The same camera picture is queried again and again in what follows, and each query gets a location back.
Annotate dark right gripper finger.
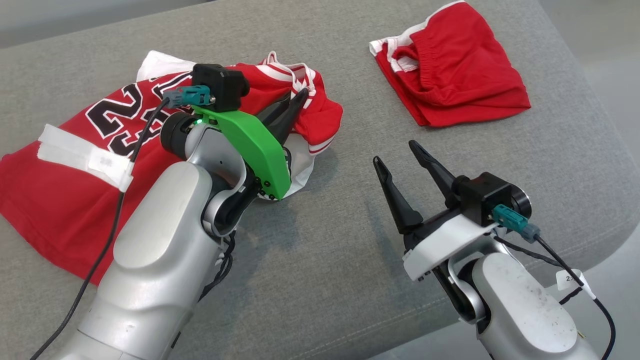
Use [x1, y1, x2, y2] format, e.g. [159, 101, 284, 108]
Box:
[372, 156, 425, 235]
[408, 140, 457, 208]

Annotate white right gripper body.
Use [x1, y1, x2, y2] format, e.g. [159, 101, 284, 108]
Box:
[402, 210, 501, 282]

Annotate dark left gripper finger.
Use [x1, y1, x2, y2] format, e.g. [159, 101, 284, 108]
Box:
[272, 88, 309, 147]
[259, 93, 293, 128]

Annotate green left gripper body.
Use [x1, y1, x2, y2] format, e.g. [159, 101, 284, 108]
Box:
[192, 105, 292, 201]

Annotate red basketball shorts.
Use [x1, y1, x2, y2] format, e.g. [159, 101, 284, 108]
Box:
[369, 0, 532, 128]

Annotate red basketball jersey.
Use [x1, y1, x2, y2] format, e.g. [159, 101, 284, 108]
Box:
[0, 50, 344, 286]

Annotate grey fabric sofa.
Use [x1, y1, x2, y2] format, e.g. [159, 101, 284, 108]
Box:
[0, 0, 640, 360]

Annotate right teal plug black cable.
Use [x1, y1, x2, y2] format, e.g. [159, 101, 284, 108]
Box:
[491, 204, 617, 360]

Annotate teal plug black cable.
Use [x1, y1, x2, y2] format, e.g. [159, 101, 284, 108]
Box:
[491, 204, 617, 360]
[30, 85, 212, 360]

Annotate left teal plug black cable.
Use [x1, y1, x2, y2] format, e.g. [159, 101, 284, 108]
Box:
[30, 85, 212, 360]

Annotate black left arm cable bundle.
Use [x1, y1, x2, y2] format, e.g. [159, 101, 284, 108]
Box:
[197, 232, 236, 303]

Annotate small white cable tag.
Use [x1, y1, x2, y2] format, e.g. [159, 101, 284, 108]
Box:
[556, 269, 597, 301]

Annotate long white cable tag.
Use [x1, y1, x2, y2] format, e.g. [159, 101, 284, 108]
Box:
[37, 124, 136, 193]

